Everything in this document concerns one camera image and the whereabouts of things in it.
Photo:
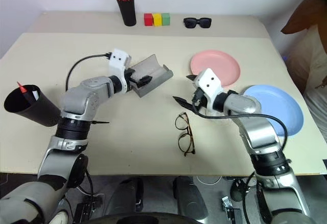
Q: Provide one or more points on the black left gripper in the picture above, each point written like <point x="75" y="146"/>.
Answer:
<point x="130" y="80"/>

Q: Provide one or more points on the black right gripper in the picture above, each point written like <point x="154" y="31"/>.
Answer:
<point x="198" y="98"/>

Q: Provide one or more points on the grey glasses case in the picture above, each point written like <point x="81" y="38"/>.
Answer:
<point x="153" y="75"/>

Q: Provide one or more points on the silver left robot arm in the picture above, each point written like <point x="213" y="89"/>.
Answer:
<point x="76" y="98"/>

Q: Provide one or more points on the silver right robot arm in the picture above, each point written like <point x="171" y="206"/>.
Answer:
<point x="258" y="132"/>

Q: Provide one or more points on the wide black cup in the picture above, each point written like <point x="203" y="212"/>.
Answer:
<point x="38" y="111"/>

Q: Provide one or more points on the pink plate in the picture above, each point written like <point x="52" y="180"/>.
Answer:
<point x="219" y="64"/>

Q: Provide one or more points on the tortoiseshell eyeglasses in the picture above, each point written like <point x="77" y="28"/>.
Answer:
<point x="186" y="142"/>

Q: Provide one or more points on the red cube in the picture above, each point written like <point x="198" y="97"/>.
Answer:
<point x="148" y="20"/>

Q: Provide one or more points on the thin black marker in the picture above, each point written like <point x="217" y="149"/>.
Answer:
<point x="101" y="122"/>

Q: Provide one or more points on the yellow cube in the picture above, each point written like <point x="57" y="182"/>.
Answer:
<point x="157" y="20"/>

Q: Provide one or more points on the green cube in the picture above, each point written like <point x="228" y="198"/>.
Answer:
<point x="166" y="19"/>

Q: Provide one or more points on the black sunglasses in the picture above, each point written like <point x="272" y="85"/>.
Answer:
<point x="197" y="22"/>

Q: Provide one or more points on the tall black pen holder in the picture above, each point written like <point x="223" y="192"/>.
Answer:
<point x="127" y="11"/>

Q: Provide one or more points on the white round floor disc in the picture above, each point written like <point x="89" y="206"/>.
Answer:
<point x="209" y="179"/>

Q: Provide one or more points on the blue plate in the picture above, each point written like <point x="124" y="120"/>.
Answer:
<point x="281" y="106"/>

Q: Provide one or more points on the dark rounded robot leg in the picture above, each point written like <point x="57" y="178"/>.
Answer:
<point x="190" y="198"/>
<point x="125" y="198"/>

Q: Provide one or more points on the white marker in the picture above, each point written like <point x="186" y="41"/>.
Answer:
<point x="35" y="95"/>

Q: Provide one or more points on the red-capped black marker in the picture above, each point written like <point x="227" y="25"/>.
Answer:
<point x="23" y="90"/>

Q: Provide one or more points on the person in cream shirt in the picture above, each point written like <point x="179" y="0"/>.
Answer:
<point x="311" y="55"/>

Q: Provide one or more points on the dark rounded robot waist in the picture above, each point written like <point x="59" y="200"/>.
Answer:
<point x="145" y="219"/>

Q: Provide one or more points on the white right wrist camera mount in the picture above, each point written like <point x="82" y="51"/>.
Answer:
<point x="209" y="80"/>

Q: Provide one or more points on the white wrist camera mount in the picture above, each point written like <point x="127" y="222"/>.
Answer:
<point x="118" y="60"/>
<point x="209" y="80"/>

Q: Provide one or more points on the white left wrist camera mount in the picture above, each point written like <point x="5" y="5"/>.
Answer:
<point x="118" y="60"/>

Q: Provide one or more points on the black metal floor bracket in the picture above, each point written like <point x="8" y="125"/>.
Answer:
<point x="231" y="210"/>

